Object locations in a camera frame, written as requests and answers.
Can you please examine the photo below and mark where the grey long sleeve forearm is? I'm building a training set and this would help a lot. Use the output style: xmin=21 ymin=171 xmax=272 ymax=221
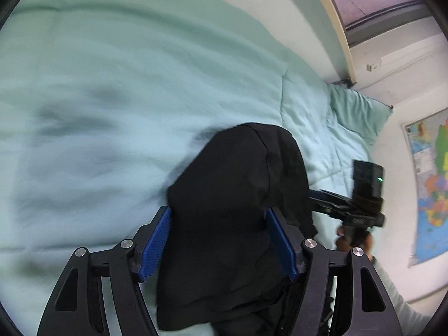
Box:
xmin=370 ymin=256 xmax=431 ymax=335

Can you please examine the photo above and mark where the person's right hand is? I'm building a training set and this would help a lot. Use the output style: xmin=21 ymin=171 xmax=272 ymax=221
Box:
xmin=335 ymin=225 xmax=374 ymax=262

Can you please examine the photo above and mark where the black hooded jacket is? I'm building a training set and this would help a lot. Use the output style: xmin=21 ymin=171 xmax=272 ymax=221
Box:
xmin=157 ymin=123 xmax=318 ymax=335

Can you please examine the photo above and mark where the light green quilted comforter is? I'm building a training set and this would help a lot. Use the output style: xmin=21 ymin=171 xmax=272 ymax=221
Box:
xmin=1 ymin=0 xmax=370 ymax=335

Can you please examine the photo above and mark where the colourful wall map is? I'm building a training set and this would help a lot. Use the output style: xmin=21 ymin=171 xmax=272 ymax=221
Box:
xmin=404 ymin=108 xmax=447 ymax=266

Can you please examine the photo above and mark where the window with dark frame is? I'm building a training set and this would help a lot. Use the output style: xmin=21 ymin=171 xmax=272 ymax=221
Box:
xmin=333 ymin=0 xmax=431 ymax=47

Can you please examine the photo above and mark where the light green pillow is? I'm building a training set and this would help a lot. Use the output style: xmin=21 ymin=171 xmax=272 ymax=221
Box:
xmin=328 ymin=84 xmax=393 ymax=147

